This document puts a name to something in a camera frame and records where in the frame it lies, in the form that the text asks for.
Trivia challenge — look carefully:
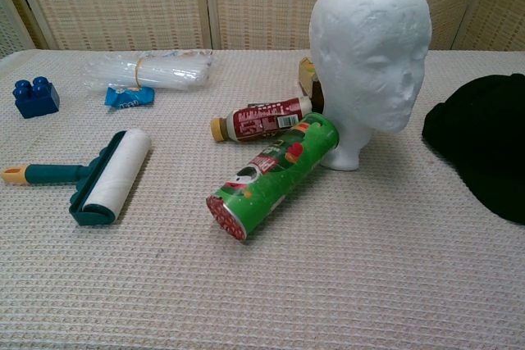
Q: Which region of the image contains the green Pringles can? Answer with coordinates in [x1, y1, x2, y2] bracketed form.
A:
[205, 111, 340, 242]

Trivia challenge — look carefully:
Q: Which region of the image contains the brown drink bottle red label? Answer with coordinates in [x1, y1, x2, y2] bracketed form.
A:
[210, 95, 313, 145]

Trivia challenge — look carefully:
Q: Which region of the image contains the blue snack wrapper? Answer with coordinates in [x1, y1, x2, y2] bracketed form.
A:
[103, 86, 156, 111]

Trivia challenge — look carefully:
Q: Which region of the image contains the teal lint roller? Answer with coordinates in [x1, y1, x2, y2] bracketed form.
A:
[0, 128, 152, 227]

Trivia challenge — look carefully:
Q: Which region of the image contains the blue toy building block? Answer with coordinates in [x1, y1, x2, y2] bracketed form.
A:
[12, 75, 61, 120]

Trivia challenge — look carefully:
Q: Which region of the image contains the beige woven tablecloth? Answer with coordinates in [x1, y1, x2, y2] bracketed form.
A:
[0, 48, 525, 350]

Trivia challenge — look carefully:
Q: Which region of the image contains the woven folding screen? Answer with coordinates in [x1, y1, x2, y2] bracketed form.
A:
[0, 0, 525, 60]

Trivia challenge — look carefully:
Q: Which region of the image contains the white foam mannequin head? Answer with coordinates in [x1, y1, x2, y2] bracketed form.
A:
[308, 0, 433, 171]

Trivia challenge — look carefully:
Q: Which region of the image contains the black cap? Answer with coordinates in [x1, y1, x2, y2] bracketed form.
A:
[421, 73, 525, 226]

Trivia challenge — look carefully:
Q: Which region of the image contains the bundle of clear plastic straws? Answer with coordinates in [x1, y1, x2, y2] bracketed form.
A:
[80, 50, 213, 92]

